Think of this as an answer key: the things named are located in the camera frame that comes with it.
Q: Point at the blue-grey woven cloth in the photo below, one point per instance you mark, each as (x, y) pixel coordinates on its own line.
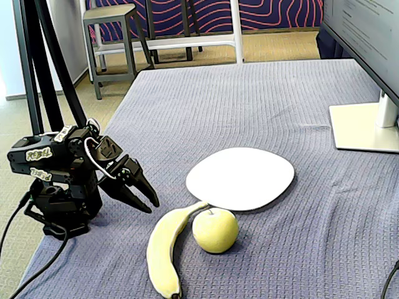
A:
(249, 109)

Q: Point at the grey metal stool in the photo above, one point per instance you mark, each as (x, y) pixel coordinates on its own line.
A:
(109, 12)

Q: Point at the white rounded plate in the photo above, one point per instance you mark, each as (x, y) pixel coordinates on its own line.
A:
(240, 177)

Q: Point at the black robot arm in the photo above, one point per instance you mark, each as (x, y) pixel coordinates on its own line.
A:
(78, 187)

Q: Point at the dark stool legs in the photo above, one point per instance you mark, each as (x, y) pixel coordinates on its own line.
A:
(187, 31)

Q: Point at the white table frame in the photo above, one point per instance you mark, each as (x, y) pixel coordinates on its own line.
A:
(237, 31)

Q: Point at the navy pink wavy-patterned panel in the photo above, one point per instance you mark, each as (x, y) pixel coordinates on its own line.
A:
(274, 15)

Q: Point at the yellow banana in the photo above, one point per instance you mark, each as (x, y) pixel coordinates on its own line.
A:
(162, 243)

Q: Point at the computer monitor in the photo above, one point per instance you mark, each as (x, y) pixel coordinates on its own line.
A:
(368, 31)

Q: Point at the silver monitor stand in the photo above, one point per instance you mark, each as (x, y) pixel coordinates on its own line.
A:
(352, 127)

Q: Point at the yellow-green apple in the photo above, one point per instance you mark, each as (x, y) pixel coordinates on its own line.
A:
(215, 232)

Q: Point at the black tripod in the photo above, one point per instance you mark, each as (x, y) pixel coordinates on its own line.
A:
(32, 78)

